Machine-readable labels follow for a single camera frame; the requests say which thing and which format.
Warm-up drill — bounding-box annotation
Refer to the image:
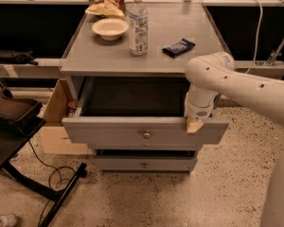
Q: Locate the grey middle drawer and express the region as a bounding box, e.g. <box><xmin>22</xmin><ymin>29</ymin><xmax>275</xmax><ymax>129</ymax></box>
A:
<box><xmin>88</xmin><ymin>143</ymin><xmax>202</xmax><ymax>150</ymax></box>

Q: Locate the clear plastic water bottle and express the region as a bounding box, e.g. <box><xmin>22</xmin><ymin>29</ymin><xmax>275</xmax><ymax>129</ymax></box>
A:
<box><xmin>127</xmin><ymin>0</ymin><xmax>149</xmax><ymax>56</ymax></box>

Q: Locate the white bowl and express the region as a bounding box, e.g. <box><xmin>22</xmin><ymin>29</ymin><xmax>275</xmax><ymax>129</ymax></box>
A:
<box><xmin>92</xmin><ymin>18</ymin><xmax>129</xmax><ymax>41</ymax></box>

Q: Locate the brown bag on stand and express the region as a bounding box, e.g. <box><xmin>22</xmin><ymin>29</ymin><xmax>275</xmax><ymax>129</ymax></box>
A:
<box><xmin>0</xmin><ymin>88</ymin><xmax>42</xmax><ymax>134</ymax></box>

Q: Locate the white shoe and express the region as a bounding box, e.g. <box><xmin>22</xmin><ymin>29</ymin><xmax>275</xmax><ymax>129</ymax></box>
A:
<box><xmin>0</xmin><ymin>214</ymin><xmax>18</xmax><ymax>227</ymax></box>

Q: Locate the yellow cloth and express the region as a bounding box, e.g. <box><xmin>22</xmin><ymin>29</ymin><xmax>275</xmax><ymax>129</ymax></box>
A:
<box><xmin>85</xmin><ymin>3</ymin><xmax>124</xmax><ymax>19</ymax></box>

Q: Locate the dark blue snack packet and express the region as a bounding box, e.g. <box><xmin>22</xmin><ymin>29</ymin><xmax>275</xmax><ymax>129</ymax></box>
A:
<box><xmin>162</xmin><ymin>39</ymin><xmax>195</xmax><ymax>58</ymax></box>

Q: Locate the cardboard box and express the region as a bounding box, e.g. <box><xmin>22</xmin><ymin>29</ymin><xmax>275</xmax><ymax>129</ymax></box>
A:
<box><xmin>40</xmin><ymin>79</ymin><xmax>92</xmax><ymax>155</ymax></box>

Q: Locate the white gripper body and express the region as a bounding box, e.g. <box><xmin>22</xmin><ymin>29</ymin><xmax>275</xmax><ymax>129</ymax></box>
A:
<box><xmin>185</xmin><ymin>92</ymin><xmax>216</xmax><ymax>119</ymax></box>

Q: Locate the grey bottom drawer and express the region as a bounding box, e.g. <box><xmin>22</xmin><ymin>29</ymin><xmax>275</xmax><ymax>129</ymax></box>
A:
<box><xmin>94</xmin><ymin>157</ymin><xmax>197</xmax><ymax>172</ymax></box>

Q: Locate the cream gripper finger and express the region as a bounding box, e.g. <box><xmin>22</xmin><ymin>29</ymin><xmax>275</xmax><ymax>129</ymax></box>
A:
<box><xmin>186</xmin><ymin>117</ymin><xmax>204</xmax><ymax>133</ymax></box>

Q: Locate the grey drawer cabinet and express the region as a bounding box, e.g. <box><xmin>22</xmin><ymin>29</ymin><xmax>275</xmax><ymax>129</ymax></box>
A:
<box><xmin>60</xmin><ymin>2</ymin><xmax>236</xmax><ymax>175</ymax></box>

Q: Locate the grey top drawer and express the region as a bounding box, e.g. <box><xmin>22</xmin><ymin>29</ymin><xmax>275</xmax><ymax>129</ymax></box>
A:
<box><xmin>62</xmin><ymin>77</ymin><xmax>228</xmax><ymax>146</ymax></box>

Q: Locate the white cable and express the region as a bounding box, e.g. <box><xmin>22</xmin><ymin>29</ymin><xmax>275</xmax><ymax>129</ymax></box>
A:
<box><xmin>244</xmin><ymin>0</ymin><xmax>265</xmax><ymax>75</ymax></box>

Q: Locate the grey drawer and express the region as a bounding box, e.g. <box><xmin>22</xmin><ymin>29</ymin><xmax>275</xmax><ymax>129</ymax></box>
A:
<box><xmin>62</xmin><ymin>77</ymin><xmax>228</xmax><ymax>146</ymax></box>
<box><xmin>94</xmin><ymin>157</ymin><xmax>197</xmax><ymax>172</ymax></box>
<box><xmin>88</xmin><ymin>143</ymin><xmax>202</xmax><ymax>150</ymax></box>

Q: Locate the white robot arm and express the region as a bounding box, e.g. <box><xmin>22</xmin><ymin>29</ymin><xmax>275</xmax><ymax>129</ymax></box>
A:
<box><xmin>185</xmin><ymin>52</ymin><xmax>284</xmax><ymax>227</ymax></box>

